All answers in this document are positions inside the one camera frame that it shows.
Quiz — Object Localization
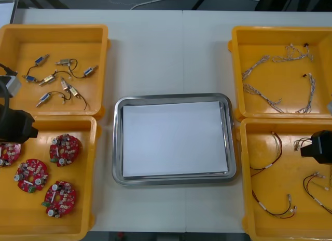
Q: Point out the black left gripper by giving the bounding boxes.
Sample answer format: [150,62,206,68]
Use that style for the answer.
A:
[0,107,39,145]

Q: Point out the white paper sheet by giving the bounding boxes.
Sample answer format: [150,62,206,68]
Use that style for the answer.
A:
[122,101,229,178]
[0,2,13,23]

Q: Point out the yellow-orange plastic bin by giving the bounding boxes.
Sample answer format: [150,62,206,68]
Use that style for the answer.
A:
[228,25,332,120]
[234,118,332,241]
[0,115,102,239]
[0,23,112,119]

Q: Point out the round red circuit board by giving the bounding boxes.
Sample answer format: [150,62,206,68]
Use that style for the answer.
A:
[49,133,80,168]
[15,158,49,194]
[40,180,77,219]
[0,142,22,168]

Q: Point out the multicolour wire harness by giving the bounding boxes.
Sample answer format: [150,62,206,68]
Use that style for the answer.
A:
[293,137,332,190]
[302,172,332,215]

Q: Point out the white floor cable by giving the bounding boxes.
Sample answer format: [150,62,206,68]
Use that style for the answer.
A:
[130,0,203,10]

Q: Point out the black stand leg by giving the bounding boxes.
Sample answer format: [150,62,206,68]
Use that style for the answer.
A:
[190,0,220,10]

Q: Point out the group of small metal solenoids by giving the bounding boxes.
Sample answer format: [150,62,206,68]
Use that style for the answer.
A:
[22,53,99,111]

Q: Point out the red and black wire harness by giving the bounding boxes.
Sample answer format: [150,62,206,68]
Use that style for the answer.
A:
[249,131,283,178]
[251,189,298,220]

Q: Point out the black equipment base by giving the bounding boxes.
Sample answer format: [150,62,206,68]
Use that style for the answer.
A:
[255,0,296,12]

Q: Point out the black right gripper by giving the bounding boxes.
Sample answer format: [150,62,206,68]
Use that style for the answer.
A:
[300,130,332,164]

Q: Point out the white label metal solenoid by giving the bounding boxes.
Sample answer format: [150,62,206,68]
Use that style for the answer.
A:
[60,76,73,101]

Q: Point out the steel tray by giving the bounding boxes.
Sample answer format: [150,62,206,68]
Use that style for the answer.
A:
[0,0,19,25]
[112,92,237,186]

